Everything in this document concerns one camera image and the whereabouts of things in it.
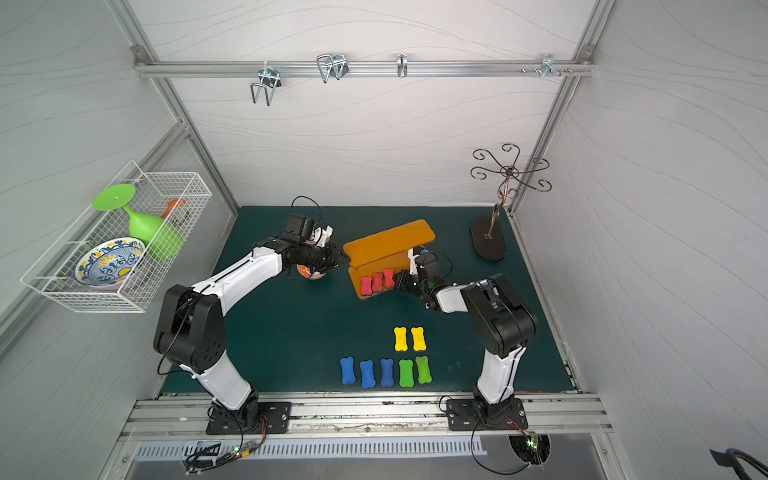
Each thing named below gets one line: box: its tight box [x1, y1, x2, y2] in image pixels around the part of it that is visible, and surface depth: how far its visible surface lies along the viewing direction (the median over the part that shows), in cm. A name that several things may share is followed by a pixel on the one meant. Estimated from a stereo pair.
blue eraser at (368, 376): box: [360, 360, 376, 389], surface depth 80 cm
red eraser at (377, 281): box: [372, 272, 383, 292], surface depth 98 cm
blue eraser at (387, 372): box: [380, 358, 394, 387], surface depth 81 cm
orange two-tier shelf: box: [343, 220, 436, 300], surface depth 95 cm
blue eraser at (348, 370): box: [340, 356, 356, 385], surface depth 81 cm
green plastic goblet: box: [92, 184, 185, 260], surface depth 64 cm
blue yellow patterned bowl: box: [75, 237, 146, 289], surface depth 63 cm
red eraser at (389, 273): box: [384, 268, 395, 287], surface depth 99 cm
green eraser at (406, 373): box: [399, 359, 414, 388], surface depth 80 cm
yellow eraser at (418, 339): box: [411, 326, 427, 351], surface depth 87 cm
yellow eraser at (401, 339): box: [394, 327, 408, 351], surface depth 87 cm
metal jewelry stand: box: [470, 143, 553, 262], surface depth 95 cm
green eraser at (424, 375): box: [415, 355, 432, 384], surface depth 82 cm
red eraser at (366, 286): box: [361, 277, 373, 295], surface depth 97 cm
